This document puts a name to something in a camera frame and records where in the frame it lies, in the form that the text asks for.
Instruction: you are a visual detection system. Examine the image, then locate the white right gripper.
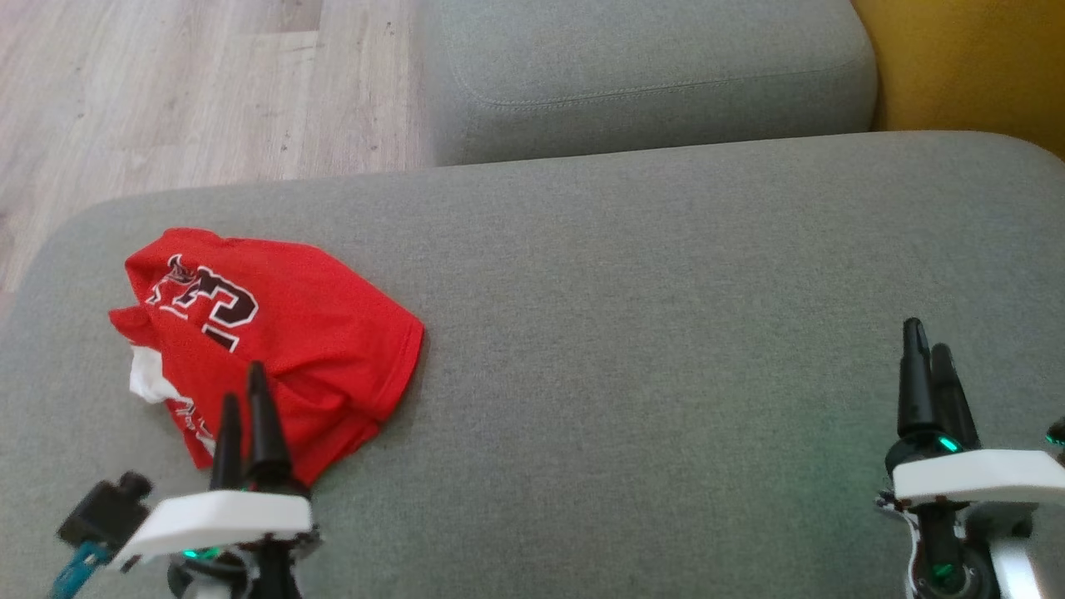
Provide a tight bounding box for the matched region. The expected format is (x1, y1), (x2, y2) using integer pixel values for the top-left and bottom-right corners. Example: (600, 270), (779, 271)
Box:
(877, 318), (1065, 599)

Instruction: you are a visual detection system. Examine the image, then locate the grey sofa seat cushion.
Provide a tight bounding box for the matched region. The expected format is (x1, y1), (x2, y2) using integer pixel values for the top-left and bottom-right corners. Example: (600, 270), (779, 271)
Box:
(414, 0), (879, 167)

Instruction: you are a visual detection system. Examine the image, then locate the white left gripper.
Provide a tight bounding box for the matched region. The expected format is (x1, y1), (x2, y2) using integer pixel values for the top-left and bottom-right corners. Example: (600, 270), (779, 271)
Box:
(112, 360), (322, 599)

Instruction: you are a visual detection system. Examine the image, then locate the red Bulls 23 jersey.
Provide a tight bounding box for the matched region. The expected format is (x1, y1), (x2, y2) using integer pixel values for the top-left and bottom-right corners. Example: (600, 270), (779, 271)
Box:
(108, 227), (425, 488)

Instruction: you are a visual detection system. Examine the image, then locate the yellow sofa backrest cushion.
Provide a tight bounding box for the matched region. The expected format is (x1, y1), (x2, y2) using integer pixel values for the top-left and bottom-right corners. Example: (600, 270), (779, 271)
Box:
(850, 0), (1065, 161)

